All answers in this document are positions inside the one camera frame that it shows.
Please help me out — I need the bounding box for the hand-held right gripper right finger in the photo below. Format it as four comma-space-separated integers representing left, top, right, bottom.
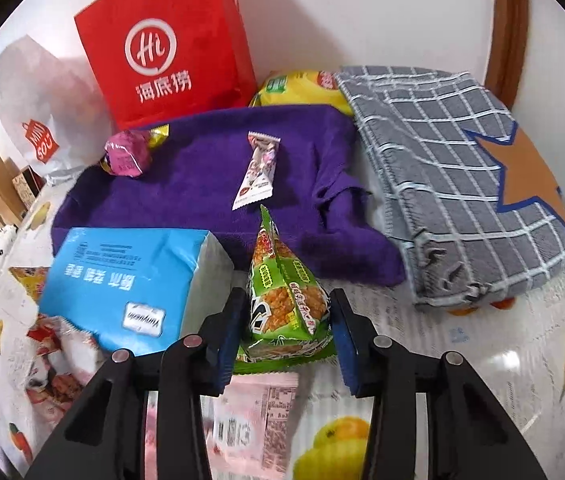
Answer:
329, 288, 546, 480

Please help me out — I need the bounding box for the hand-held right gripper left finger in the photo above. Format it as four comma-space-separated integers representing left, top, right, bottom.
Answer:
25, 287, 252, 480

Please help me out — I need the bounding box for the green triangular snack packet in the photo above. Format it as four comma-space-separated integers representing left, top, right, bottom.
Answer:
234, 205, 337, 375

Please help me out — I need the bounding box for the pale pink snack packet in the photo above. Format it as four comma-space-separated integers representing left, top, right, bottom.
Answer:
145, 372, 299, 480

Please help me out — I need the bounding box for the blue tissue pack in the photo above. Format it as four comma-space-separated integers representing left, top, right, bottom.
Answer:
37, 227, 236, 353

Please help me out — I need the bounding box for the purple towel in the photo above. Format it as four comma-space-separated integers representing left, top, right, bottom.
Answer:
51, 104, 408, 288

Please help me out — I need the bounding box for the white pink snack bar packet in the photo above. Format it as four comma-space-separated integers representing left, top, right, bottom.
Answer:
231, 131, 282, 212

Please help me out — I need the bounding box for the red white snack packet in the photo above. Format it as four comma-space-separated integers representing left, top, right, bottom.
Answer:
25, 314, 108, 411

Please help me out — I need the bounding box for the orange snack packet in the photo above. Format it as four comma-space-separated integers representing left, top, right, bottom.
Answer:
8, 266, 52, 306

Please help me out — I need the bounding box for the grey grid-pattern box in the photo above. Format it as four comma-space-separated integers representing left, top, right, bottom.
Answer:
333, 65, 565, 308

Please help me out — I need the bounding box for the yellow snack bag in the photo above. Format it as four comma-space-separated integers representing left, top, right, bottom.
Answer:
248, 70, 356, 117

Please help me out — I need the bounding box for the white plastic bag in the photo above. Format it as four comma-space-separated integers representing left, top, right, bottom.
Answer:
0, 35, 118, 186

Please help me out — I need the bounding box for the red paper bag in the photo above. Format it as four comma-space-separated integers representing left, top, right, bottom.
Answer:
73, 0, 257, 131

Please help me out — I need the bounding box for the wooden door frame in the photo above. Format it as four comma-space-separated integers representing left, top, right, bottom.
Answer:
483, 0, 531, 111

